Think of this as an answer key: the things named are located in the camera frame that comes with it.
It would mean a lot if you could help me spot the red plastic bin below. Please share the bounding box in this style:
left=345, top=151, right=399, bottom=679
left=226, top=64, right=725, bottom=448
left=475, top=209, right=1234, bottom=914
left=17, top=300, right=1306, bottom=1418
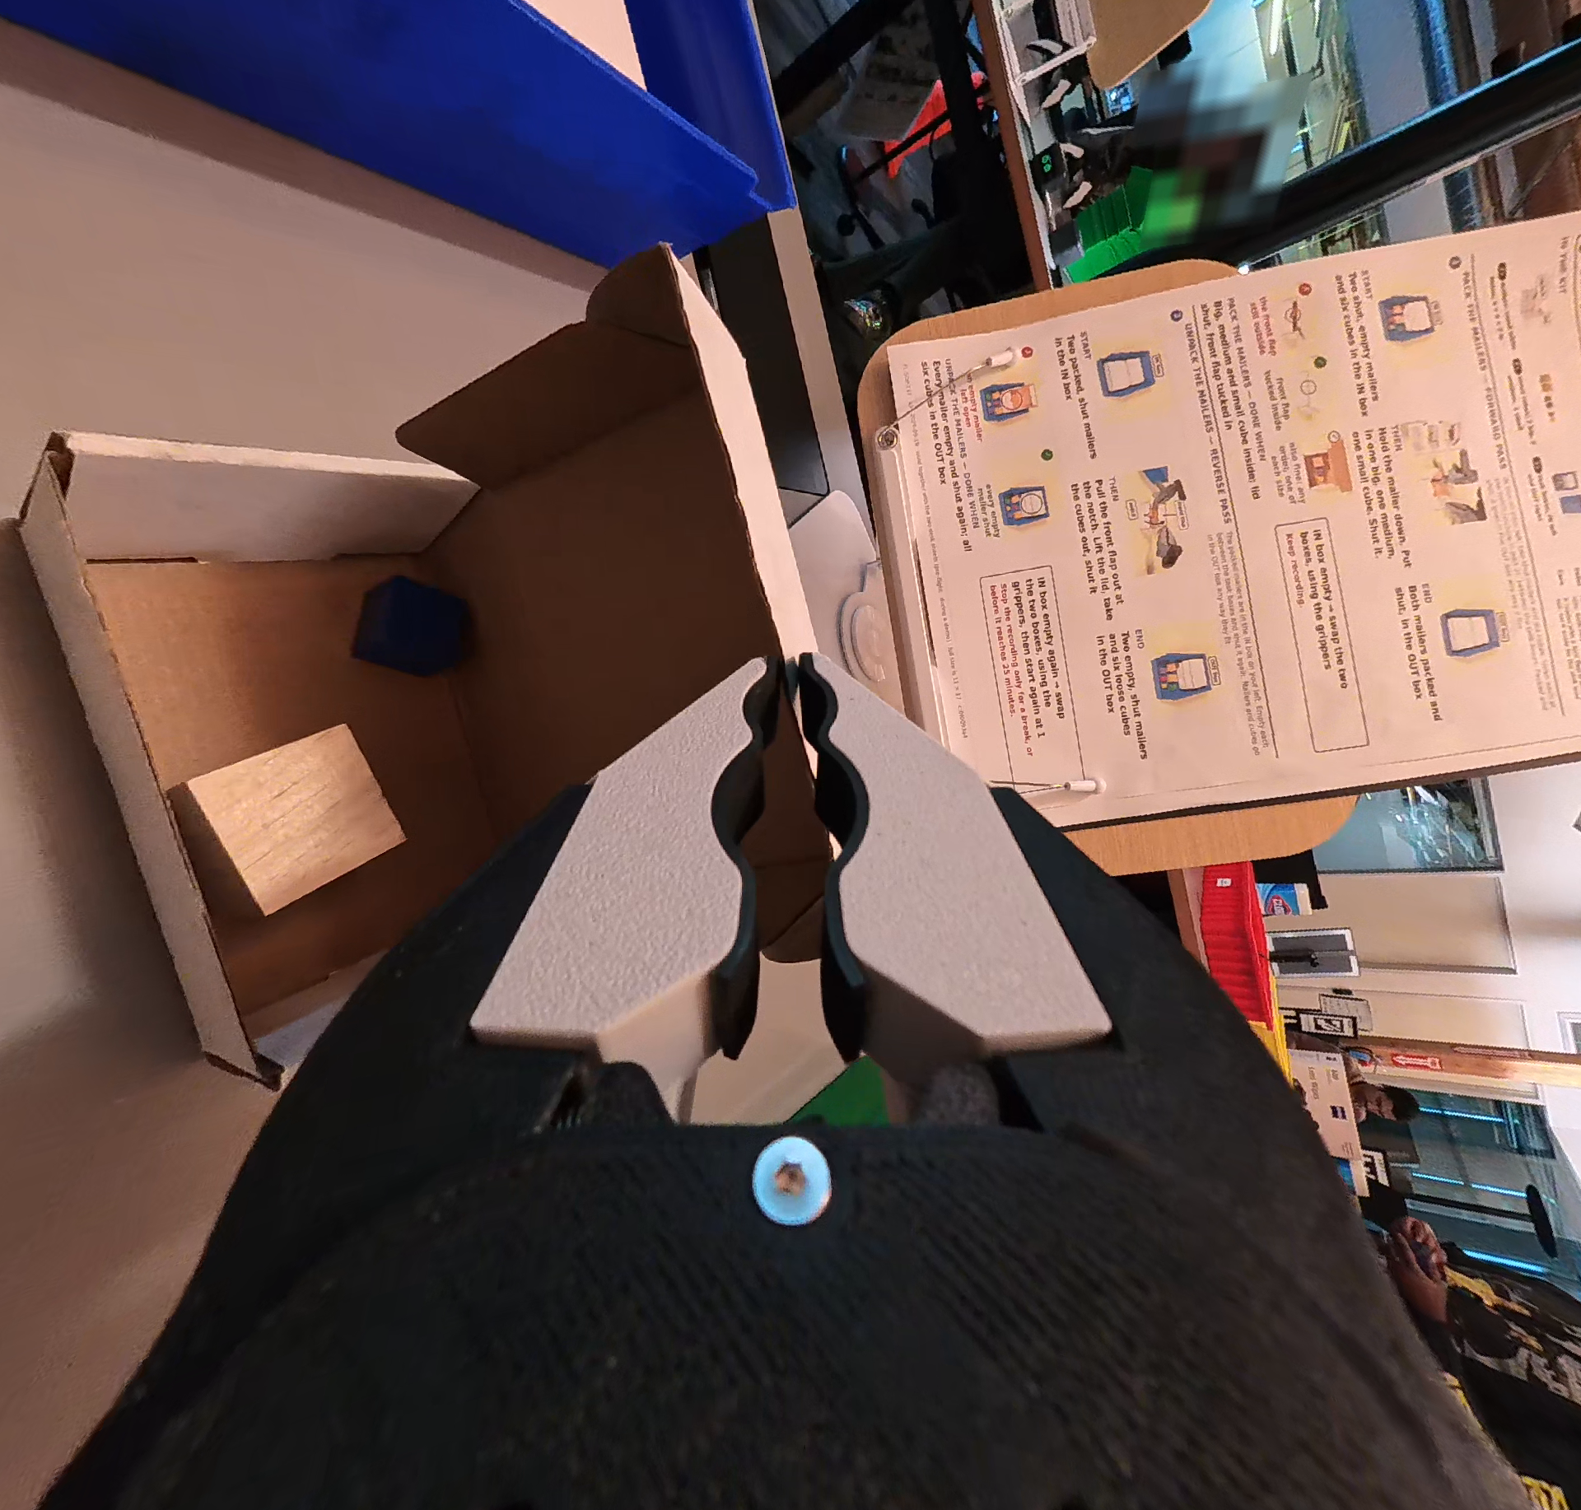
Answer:
left=1199, top=863, right=1273, bottom=1030

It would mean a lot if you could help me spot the long dark desk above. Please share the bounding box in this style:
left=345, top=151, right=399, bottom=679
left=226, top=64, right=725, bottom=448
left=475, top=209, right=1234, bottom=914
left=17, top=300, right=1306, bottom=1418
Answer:
left=957, top=0, right=1054, bottom=289

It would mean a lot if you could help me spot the instruction sheet on stand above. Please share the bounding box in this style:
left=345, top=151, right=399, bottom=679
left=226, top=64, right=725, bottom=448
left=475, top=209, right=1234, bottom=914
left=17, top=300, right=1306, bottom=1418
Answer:
left=784, top=260, right=1581, bottom=875

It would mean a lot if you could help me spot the printed instruction sheet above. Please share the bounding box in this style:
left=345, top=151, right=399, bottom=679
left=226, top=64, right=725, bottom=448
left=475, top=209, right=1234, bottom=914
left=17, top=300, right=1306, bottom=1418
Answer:
left=869, top=215, right=1581, bottom=824

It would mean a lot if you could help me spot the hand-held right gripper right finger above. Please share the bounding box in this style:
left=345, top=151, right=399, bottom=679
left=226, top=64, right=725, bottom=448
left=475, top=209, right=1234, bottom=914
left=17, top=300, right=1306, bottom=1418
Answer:
left=797, top=652, right=1114, bottom=1125

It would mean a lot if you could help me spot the blue cube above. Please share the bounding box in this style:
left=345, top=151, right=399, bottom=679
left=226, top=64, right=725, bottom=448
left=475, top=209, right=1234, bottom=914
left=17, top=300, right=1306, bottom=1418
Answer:
left=351, top=574, right=473, bottom=677

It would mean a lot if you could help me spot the large wooden cube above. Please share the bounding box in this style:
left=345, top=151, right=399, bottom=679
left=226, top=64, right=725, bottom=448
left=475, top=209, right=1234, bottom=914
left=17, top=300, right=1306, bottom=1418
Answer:
left=166, top=721, right=409, bottom=918

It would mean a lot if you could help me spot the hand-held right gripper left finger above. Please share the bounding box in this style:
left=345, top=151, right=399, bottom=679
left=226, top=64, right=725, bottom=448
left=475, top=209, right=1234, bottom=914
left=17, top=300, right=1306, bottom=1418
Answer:
left=469, top=655, right=782, bottom=1121

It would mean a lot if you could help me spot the blue plastic bin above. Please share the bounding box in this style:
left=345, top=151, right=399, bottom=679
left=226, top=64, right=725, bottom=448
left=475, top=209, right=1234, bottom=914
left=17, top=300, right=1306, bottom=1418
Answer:
left=0, top=0, right=797, bottom=269

